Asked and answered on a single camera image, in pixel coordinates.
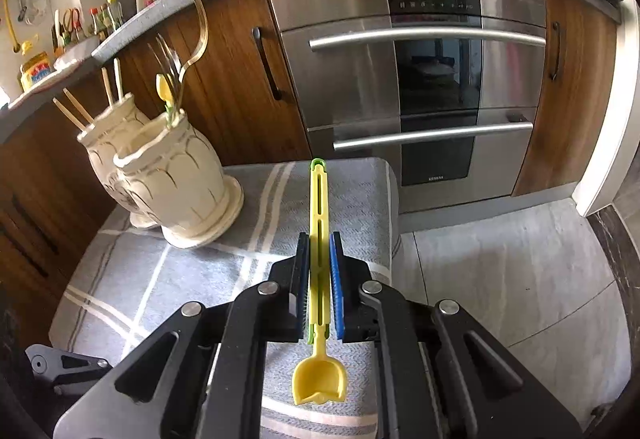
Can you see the stainless steel oven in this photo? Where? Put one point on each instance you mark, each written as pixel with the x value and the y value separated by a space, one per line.
pixel 445 91

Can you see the white bowl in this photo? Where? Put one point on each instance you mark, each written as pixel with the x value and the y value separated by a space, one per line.
pixel 76 53

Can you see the white ceramic utensil holder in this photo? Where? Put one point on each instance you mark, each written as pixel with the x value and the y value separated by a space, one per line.
pixel 164 172

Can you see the black cabinet handle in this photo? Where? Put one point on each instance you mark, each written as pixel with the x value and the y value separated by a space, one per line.
pixel 259 43

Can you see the yellow green plastic spoon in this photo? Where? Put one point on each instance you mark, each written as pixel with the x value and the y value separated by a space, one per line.
pixel 319 378

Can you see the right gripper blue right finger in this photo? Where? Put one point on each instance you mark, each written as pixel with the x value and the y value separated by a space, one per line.
pixel 336 264

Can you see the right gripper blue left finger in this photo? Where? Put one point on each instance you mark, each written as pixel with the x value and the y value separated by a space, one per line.
pixel 301 270

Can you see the yellow cap oil bottle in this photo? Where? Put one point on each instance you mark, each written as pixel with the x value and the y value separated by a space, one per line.
pixel 114 9

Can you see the grey striped table cloth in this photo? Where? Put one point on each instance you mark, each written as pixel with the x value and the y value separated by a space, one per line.
pixel 131 280

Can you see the pink white dish cloth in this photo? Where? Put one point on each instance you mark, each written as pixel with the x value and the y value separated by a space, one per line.
pixel 47 82

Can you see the yellow label jar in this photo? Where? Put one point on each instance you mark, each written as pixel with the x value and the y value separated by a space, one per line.
pixel 34 70

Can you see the red cap sauce bottle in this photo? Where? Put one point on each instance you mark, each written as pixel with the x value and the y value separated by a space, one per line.
pixel 98 28

